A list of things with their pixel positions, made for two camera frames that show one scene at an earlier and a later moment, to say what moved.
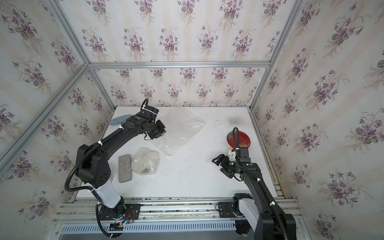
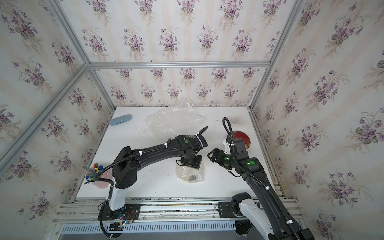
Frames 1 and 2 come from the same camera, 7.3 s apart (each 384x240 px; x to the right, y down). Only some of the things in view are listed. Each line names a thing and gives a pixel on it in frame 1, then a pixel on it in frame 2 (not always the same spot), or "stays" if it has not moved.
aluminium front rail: x=162 y=210 stays
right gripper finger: x=218 y=159 to x=212 y=155
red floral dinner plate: x=244 y=141 stays
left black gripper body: x=157 y=130 to x=195 y=161
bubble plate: x=145 y=162 to x=189 y=174
